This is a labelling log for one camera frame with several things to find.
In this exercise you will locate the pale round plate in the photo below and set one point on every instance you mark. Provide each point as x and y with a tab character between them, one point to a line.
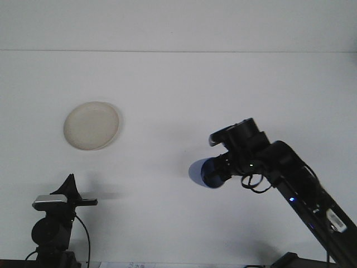
90	125

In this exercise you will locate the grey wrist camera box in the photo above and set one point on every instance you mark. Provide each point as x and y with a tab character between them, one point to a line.
220	136
50	199

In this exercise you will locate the pale blue cup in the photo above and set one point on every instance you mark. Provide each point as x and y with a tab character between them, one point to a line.
196	171

